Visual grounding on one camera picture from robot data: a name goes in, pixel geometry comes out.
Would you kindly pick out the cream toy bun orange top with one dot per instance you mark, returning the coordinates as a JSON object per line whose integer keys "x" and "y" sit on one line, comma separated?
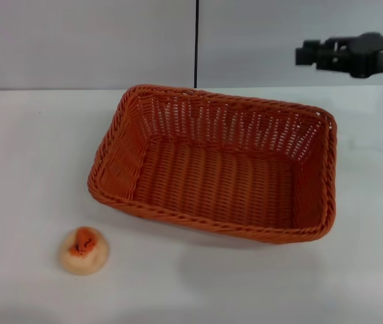
{"x": 92, "y": 258}

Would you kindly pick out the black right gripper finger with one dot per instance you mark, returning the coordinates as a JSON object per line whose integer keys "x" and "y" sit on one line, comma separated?
{"x": 307, "y": 57}
{"x": 314, "y": 44}

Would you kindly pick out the orange woven plastic basket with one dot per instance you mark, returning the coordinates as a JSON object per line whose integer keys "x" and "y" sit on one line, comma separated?
{"x": 211, "y": 182}

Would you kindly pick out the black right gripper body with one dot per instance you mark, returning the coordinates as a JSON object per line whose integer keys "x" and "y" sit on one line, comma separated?
{"x": 363, "y": 54}

